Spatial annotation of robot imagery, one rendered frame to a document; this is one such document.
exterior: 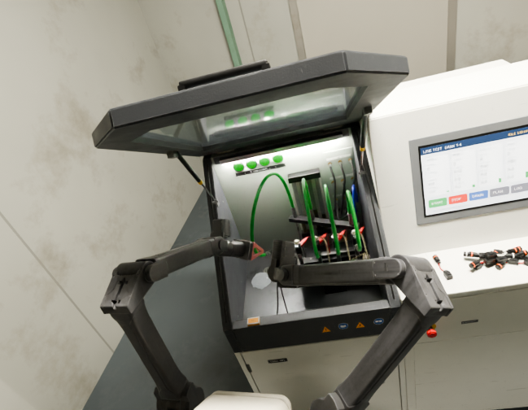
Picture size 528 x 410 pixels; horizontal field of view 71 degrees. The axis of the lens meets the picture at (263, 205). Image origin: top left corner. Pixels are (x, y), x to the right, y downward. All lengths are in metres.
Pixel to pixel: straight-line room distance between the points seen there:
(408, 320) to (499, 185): 0.95
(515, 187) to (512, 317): 0.49
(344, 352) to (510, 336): 0.65
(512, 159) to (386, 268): 0.94
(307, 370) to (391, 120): 1.12
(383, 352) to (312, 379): 1.05
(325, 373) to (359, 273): 1.02
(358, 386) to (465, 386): 1.22
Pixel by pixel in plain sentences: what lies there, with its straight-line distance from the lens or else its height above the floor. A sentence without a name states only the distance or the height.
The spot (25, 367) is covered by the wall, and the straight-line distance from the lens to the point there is 2.66.
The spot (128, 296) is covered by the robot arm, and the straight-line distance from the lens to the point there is 0.87.
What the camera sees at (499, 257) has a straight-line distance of 1.64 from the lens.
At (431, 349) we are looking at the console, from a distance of 1.78.
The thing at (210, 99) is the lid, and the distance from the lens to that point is 0.72.
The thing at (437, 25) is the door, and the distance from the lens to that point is 3.75.
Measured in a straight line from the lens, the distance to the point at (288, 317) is 1.54.
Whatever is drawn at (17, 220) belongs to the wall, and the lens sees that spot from 2.56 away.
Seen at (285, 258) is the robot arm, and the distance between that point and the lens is 1.11.
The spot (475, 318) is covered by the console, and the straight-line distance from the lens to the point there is 1.69.
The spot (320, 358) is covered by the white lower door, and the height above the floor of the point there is 0.68.
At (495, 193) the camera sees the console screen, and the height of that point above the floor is 1.19.
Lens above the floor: 2.14
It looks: 34 degrees down
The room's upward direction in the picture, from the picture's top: 17 degrees counter-clockwise
